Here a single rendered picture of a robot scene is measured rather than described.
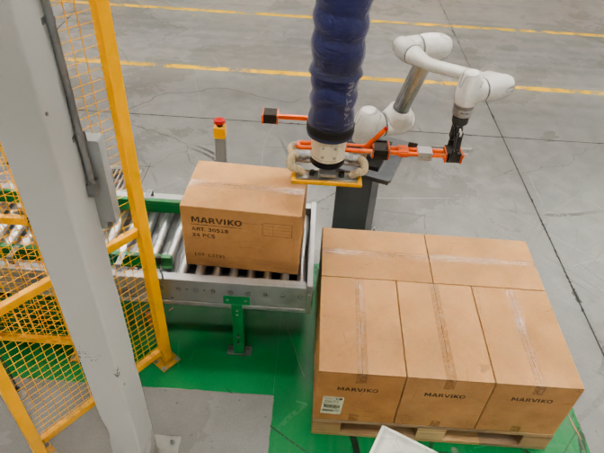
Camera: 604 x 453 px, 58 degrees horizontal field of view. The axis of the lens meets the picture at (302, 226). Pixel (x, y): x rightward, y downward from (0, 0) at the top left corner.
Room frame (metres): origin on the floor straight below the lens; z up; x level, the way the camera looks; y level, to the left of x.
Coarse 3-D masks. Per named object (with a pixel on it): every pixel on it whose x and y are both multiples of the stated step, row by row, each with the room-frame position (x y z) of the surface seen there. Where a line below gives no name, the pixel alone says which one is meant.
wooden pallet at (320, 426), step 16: (320, 432) 1.43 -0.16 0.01; (336, 432) 1.43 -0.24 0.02; (352, 432) 1.43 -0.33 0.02; (368, 432) 1.44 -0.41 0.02; (400, 432) 1.45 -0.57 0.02; (416, 432) 1.43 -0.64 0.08; (432, 432) 1.42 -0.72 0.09; (448, 432) 1.47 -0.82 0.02; (464, 432) 1.47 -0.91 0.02; (480, 432) 1.48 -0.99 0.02; (496, 432) 1.42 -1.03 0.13; (512, 432) 1.42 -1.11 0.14; (528, 448) 1.42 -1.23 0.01; (544, 448) 1.42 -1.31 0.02
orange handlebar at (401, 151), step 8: (296, 144) 2.23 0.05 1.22; (304, 144) 2.25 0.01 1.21; (352, 144) 2.26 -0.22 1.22; (360, 144) 2.26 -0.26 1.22; (352, 152) 2.21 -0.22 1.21; (360, 152) 2.21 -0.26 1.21; (368, 152) 2.21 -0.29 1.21; (392, 152) 2.22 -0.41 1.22; (400, 152) 2.21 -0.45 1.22; (408, 152) 2.21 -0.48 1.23; (416, 152) 2.22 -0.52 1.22; (432, 152) 2.25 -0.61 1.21; (440, 152) 2.26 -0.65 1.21
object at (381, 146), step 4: (376, 140) 2.28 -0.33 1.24; (380, 140) 2.28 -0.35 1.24; (384, 140) 2.29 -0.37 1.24; (372, 144) 2.24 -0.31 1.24; (376, 144) 2.26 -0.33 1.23; (380, 144) 2.26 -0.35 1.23; (384, 144) 2.27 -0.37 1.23; (388, 144) 2.25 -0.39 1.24; (372, 148) 2.21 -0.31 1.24; (376, 148) 2.22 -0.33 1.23; (380, 148) 2.22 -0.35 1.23; (384, 148) 2.23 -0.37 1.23; (388, 148) 2.21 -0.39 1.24; (372, 152) 2.20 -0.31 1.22; (376, 152) 2.19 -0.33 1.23; (380, 152) 2.19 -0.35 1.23; (384, 152) 2.19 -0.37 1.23; (388, 152) 2.20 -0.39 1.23; (372, 156) 2.20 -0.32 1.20; (376, 156) 2.19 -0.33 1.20; (380, 156) 2.19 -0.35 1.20; (384, 156) 2.19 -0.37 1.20; (388, 156) 2.20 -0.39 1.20
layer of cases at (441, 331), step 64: (320, 256) 2.34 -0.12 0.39; (384, 256) 2.21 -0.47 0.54; (448, 256) 2.24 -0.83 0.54; (512, 256) 2.27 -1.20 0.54; (320, 320) 1.72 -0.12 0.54; (384, 320) 1.75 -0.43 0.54; (448, 320) 1.77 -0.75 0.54; (512, 320) 1.80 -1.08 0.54; (320, 384) 1.43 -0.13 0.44; (384, 384) 1.43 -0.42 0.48; (448, 384) 1.43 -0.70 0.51; (512, 384) 1.43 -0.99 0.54; (576, 384) 1.45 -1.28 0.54
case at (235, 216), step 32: (192, 192) 2.15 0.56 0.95; (224, 192) 2.17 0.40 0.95; (256, 192) 2.18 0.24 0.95; (288, 192) 2.20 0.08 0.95; (192, 224) 2.04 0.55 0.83; (224, 224) 2.03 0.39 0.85; (256, 224) 2.02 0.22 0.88; (288, 224) 2.02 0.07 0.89; (192, 256) 2.04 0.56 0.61; (224, 256) 2.03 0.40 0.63; (256, 256) 2.03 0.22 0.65; (288, 256) 2.02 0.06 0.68
